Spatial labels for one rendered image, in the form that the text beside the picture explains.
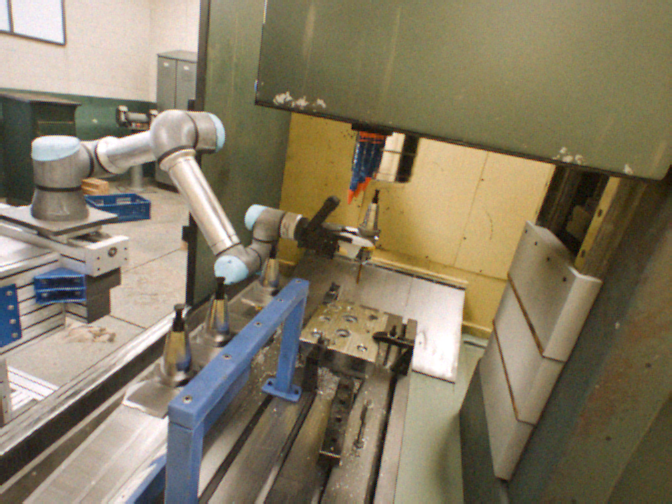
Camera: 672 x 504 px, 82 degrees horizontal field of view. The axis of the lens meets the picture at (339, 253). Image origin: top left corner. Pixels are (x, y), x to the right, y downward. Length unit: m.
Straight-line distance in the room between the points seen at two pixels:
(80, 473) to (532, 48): 1.26
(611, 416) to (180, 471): 0.70
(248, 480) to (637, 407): 0.72
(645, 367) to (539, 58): 0.51
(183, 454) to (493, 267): 1.77
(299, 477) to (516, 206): 1.57
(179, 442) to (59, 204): 0.97
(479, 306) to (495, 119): 1.62
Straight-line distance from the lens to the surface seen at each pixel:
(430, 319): 1.98
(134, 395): 0.62
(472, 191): 2.03
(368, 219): 1.01
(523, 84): 0.68
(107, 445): 1.25
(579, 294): 0.85
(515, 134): 0.68
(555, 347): 0.89
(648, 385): 0.84
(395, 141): 0.92
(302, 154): 2.12
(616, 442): 0.89
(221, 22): 1.50
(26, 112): 5.18
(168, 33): 6.99
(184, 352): 0.62
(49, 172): 1.41
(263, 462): 0.95
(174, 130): 1.10
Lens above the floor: 1.62
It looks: 20 degrees down
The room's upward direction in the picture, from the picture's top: 11 degrees clockwise
